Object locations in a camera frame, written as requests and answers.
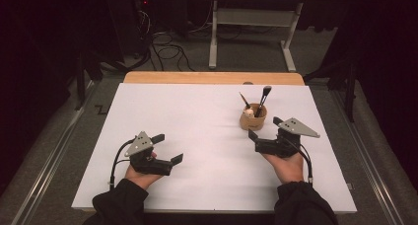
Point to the round wooden brush holder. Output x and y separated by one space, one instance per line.
251 123

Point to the person's right hand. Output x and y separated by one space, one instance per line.
289 170

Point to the thin black orange-tipped brush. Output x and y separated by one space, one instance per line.
244 100

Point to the dark equipment with red light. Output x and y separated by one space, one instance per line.
131 27

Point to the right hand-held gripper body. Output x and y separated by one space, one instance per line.
279 147

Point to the white table mat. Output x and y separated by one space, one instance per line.
157 103

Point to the metal floor rail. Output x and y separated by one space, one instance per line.
49 165
368 159

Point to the white-framed desk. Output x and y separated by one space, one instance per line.
253 17

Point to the small grey table clip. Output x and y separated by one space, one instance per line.
350 186

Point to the person's left hand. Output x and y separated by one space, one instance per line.
141 180

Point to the wooden table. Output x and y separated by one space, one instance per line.
213 77

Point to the black makeup brush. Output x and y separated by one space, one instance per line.
263 101

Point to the small white figurine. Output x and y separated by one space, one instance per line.
248 112

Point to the black metal stand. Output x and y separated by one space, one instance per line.
80 83
351 93

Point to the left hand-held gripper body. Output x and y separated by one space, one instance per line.
148 165

